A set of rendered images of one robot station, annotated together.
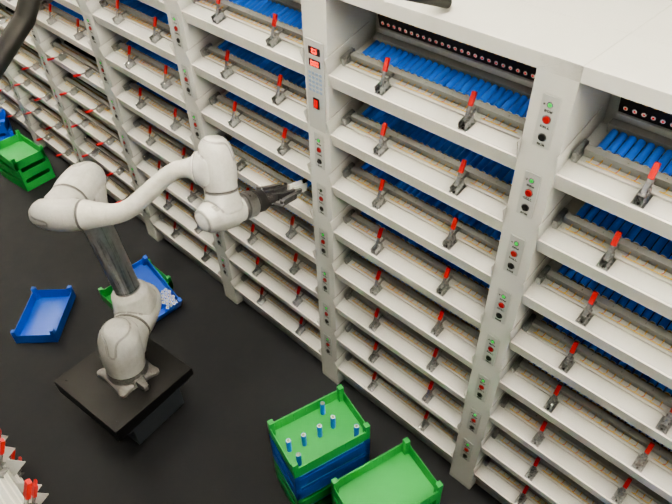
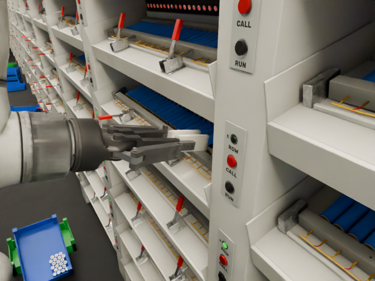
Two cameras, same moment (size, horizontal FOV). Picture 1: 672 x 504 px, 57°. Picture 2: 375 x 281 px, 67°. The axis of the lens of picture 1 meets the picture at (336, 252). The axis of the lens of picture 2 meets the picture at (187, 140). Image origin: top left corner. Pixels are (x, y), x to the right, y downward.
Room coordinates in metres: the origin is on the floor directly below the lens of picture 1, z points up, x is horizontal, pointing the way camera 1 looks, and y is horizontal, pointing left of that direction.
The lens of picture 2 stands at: (1.29, 0.03, 1.21)
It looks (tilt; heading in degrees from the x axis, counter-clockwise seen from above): 27 degrees down; 12
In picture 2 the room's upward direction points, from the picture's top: straight up
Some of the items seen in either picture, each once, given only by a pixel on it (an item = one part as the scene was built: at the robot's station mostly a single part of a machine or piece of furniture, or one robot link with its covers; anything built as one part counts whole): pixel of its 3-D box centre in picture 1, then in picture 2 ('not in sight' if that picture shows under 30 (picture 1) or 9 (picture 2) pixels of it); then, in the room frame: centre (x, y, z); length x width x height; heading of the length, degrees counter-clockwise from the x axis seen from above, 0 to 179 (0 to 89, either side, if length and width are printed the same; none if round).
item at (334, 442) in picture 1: (318, 429); not in sight; (1.15, 0.08, 0.36); 0.30 x 0.20 x 0.08; 119
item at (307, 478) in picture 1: (319, 441); not in sight; (1.15, 0.08, 0.28); 0.30 x 0.20 x 0.08; 119
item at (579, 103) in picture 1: (512, 320); not in sight; (1.20, -0.52, 0.86); 0.20 x 0.09 x 1.73; 135
